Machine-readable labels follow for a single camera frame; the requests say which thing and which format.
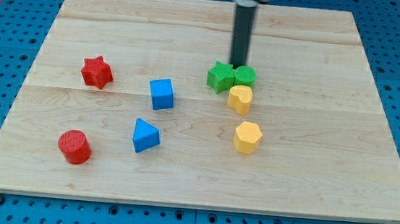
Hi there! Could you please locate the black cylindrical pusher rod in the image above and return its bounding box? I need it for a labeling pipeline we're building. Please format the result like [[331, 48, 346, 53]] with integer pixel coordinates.
[[229, 4, 257, 68]]

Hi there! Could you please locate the green star block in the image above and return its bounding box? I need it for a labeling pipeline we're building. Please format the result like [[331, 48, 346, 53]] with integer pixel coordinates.
[[206, 61, 235, 94]]

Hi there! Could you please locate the blue cube block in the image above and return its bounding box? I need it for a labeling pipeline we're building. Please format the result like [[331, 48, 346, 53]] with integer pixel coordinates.
[[150, 79, 174, 110]]

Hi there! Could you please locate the red star block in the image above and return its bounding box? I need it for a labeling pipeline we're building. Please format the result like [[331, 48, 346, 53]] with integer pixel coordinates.
[[81, 56, 114, 90]]

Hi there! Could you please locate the green cylinder block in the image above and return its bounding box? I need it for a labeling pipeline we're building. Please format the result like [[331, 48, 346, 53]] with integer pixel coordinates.
[[234, 66, 257, 88]]

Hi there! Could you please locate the yellow heart block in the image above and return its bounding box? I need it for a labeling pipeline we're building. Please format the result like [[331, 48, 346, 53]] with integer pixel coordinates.
[[227, 85, 253, 116]]

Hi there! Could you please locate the yellow hexagon block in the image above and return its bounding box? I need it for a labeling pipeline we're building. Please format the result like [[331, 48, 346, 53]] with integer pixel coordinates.
[[233, 121, 263, 155]]

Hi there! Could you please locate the wooden board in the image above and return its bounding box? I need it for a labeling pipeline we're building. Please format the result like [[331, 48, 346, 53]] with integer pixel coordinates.
[[0, 0, 400, 224]]

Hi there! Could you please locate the blue triangle block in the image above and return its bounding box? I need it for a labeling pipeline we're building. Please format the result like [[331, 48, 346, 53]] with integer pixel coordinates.
[[132, 119, 161, 153]]

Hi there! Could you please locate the red cylinder block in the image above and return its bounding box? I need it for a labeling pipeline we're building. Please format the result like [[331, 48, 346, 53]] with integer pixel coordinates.
[[58, 129, 92, 165]]

